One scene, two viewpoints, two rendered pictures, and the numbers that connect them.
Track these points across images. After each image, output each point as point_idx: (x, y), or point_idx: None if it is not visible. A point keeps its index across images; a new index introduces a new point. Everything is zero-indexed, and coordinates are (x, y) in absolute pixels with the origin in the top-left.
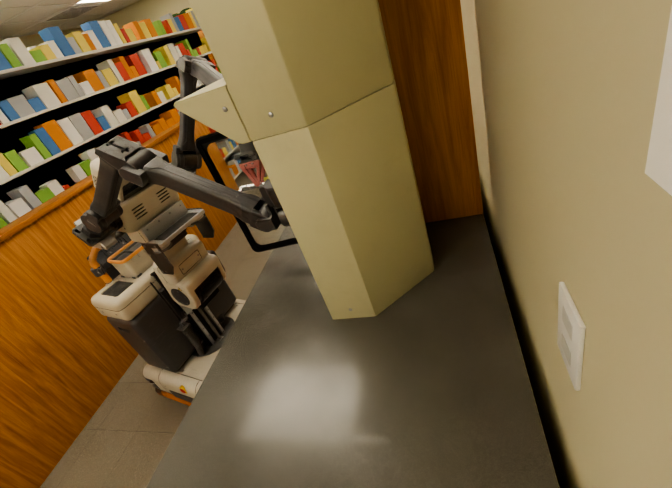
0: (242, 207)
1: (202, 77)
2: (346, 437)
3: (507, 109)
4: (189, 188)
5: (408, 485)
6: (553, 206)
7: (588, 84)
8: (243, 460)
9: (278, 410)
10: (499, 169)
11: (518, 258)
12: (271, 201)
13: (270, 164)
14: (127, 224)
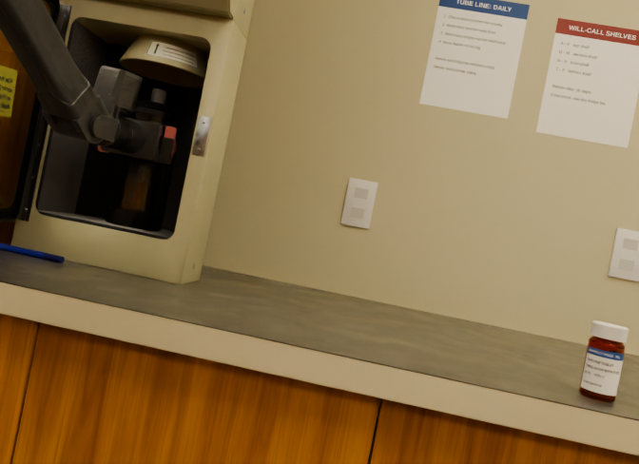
0: (89, 84)
1: None
2: (341, 312)
3: (240, 109)
4: None
5: (377, 312)
6: (338, 143)
7: (383, 85)
8: (365, 334)
9: (306, 318)
10: None
11: (227, 231)
12: (118, 96)
13: (230, 49)
14: None
